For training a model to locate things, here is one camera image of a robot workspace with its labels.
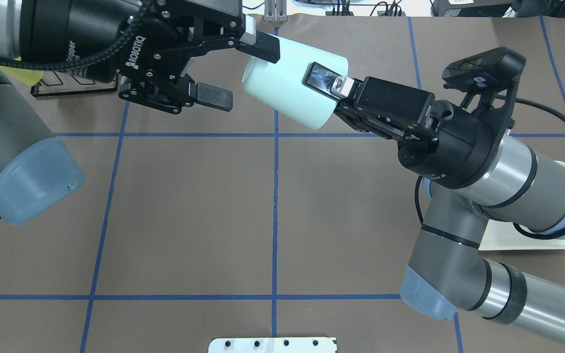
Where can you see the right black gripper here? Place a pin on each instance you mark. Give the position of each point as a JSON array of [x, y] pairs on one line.
[[456, 147]]

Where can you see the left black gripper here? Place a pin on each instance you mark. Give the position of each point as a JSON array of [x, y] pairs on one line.
[[74, 29]]

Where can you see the light green cup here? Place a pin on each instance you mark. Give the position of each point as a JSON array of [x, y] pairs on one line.
[[280, 85]]

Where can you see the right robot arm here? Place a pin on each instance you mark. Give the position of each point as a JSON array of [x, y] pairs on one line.
[[488, 190]]

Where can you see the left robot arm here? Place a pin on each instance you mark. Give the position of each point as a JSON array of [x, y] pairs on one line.
[[83, 38]]

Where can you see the yellow cup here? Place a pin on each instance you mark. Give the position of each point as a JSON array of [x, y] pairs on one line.
[[28, 77]]

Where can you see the cream rabbit tray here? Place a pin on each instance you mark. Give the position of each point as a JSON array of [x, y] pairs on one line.
[[542, 204]]

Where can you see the aluminium frame post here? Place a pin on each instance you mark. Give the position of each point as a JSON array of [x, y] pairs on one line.
[[275, 11]]

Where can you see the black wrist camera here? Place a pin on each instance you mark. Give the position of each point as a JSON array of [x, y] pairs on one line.
[[492, 75]]

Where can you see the black wire cup rack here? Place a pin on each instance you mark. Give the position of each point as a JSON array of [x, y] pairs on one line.
[[54, 84]]

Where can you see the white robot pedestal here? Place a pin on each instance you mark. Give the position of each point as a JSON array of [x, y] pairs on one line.
[[274, 345]]

